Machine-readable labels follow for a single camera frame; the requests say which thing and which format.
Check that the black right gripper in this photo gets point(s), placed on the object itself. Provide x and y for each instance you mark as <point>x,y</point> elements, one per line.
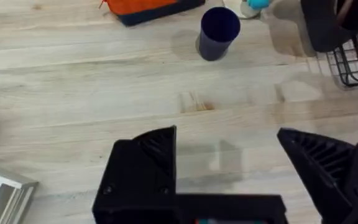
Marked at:
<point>328,25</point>

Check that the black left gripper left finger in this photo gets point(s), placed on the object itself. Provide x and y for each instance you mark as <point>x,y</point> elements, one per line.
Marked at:
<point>138,174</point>

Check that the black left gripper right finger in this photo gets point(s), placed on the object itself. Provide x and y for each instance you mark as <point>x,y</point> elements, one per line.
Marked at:
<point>331,174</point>

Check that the teal round-topped tool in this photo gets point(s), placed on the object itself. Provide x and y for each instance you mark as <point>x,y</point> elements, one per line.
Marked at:
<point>257,3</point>

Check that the white round object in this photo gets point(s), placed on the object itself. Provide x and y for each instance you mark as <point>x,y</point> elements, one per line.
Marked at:
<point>244,9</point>

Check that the orange and navy zip bag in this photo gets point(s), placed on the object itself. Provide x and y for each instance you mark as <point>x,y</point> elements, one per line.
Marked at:
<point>141,7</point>

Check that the dark blue cup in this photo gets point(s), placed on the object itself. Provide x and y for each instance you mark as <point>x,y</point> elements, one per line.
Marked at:
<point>213,42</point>

